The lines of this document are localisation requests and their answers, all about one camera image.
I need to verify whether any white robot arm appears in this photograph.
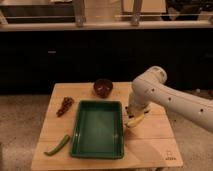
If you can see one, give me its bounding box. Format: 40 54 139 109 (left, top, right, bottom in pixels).
126 66 213 133

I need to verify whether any dark purple bowl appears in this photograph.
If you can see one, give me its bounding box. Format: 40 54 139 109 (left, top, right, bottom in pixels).
93 79 113 98

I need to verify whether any brown grape bunch toy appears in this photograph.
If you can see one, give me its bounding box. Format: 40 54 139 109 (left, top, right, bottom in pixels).
56 97 74 117

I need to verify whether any yellow banana toy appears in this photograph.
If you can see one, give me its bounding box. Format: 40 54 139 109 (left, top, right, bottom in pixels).
125 115 145 128

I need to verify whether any green plastic tray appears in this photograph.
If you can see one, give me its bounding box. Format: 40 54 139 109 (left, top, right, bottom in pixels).
70 100 124 160

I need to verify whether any wooden folding table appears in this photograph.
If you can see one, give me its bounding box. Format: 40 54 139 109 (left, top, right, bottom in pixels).
31 83 183 171

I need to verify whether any metal railing frame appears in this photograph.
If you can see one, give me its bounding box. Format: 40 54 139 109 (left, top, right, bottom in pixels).
0 0 213 31

